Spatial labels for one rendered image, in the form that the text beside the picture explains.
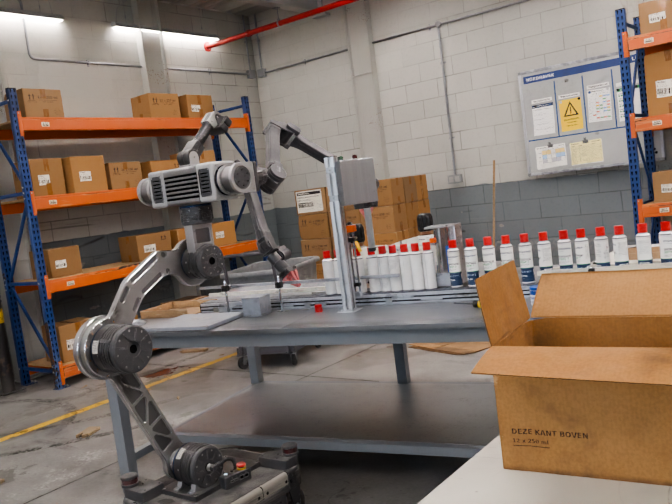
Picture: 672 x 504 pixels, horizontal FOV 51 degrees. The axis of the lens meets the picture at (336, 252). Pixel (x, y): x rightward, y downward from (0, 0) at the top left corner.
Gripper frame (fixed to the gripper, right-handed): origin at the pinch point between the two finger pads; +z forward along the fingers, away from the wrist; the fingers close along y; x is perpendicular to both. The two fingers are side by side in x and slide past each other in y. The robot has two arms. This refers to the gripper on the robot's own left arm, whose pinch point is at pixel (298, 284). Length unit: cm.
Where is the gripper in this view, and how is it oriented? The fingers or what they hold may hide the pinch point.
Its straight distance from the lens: 336.6
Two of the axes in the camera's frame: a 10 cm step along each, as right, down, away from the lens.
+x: -6.1, 6.8, 4.1
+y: 4.4, -1.4, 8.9
